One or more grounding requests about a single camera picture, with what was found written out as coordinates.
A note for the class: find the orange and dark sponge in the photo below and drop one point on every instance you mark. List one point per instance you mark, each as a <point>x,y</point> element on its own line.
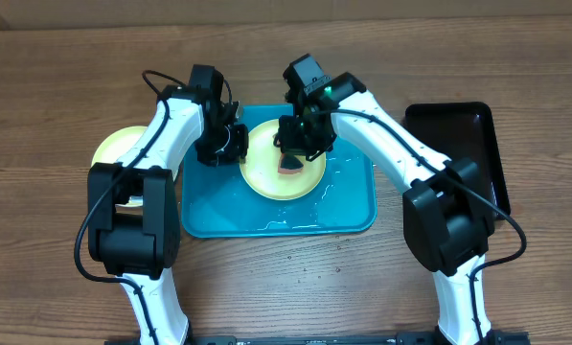
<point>289,164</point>

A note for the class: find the yellow-green plate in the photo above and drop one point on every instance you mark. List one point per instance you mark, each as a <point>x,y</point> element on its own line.
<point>260,167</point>
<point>117,144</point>

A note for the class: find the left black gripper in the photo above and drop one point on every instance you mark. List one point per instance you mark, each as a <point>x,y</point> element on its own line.
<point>234,155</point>

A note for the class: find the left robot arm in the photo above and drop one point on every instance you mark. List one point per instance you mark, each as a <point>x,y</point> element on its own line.
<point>131,233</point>

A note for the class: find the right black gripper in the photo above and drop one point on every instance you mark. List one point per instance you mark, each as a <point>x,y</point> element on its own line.
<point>296,146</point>

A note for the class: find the black rectangular tray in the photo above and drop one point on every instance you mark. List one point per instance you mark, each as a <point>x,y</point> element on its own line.
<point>463,130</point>

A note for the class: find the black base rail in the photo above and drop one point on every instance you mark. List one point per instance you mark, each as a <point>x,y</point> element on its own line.
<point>403,338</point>

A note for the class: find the teal plastic tray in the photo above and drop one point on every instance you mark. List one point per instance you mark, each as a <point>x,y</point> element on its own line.
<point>218,203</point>

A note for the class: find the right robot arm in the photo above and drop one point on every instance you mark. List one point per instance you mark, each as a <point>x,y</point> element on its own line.
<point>446,221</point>

